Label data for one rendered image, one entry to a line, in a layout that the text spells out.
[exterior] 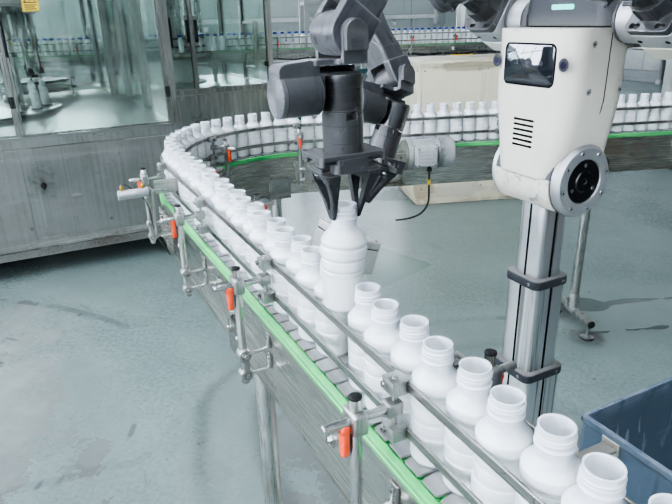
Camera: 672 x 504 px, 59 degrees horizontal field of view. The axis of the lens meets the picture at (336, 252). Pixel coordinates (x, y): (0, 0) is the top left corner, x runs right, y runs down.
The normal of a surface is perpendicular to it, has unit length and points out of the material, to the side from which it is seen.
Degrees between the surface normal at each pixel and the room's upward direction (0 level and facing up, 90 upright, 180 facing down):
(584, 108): 101
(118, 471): 0
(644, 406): 90
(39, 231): 90
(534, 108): 90
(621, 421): 90
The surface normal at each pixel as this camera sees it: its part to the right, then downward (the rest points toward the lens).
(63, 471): -0.02, -0.93
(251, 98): 0.46, 0.32
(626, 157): 0.16, 0.34
